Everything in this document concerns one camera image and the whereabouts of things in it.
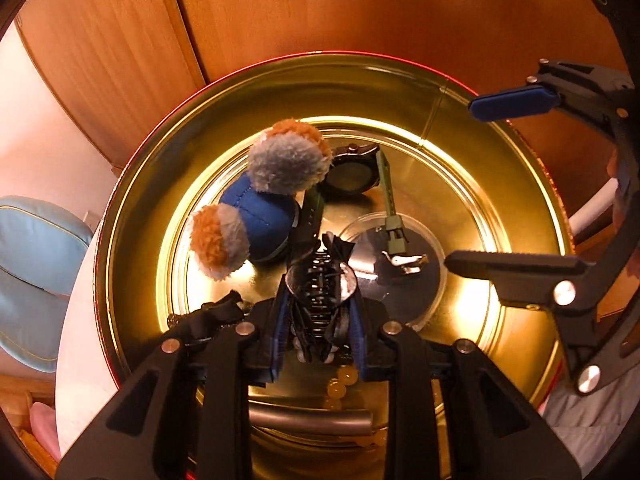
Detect person's grey clothing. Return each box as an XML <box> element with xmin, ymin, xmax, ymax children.
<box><xmin>542</xmin><ymin>375</ymin><xmax>618</xmax><ymax>443</ymax></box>

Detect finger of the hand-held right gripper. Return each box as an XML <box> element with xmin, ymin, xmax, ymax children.
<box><xmin>444</xmin><ymin>175</ymin><xmax>640</xmax><ymax>396</ymax></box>
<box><xmin>467</xmin><ymin>59</ymin><xmax>636</xmax><ymax>171</ymax></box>

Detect black hair claw clip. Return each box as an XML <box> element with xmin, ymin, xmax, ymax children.
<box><xmin>285</xmin><ymin>232</ymin><xmax>358</xmax><ymax>361</ymax></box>

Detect silver lipstick tube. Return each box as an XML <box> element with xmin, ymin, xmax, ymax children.
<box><xmin>248</xmin><ymin>406</ymin><xmax>376</xmax><ymax>433</ymax></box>

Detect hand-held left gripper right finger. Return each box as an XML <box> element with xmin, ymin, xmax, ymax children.
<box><xmin>347</xmin><ymin>292</ymin><xmax>583</xmax><ymax>480</ymax></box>

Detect blue plush earmuffs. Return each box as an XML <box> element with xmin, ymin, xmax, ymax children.
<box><xmin>190</xmin><ymin>119</ymin><xmax>333</xmax><ymax>281</ymax></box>

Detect light blue chair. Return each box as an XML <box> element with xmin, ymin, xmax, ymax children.
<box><xmin>0</xmin><ymin>195</ymin><xmax>93</xmax><ymax>373</ymax></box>

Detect pink cloth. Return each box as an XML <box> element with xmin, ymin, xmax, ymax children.
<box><xmin>30</xmin><ymin>402</ymin><xmax>61</xmax><ymax>461</ymax></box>

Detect green strap wristwatch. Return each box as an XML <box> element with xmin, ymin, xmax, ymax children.
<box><xmin>287</xmin><ymin>142</ymin><xmax>431</xmax><ymax>276</ymax></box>

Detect wooden wardrobe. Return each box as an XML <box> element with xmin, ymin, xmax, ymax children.
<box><xmin>14</xmin><ymin>0</ymin><xmax>633</xmax><ymax>321</ymax></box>

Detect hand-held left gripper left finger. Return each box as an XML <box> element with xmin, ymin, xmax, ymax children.
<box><xmin>55</xmin><ymin>287</ymin><xmax>293</xmax><ymax>480</ymax></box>

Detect red round metal tin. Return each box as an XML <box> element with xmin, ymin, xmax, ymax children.
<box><xmin>92</xmin><ymin>50</ymin><xmax>573</xmax><ymax>480</ymax></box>

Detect yellow bead bracelet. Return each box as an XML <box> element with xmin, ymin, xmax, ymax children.
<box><xmin>320</xmin><ymin>365</ymin><xmax>388</xmax><ymax>448</ymax></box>

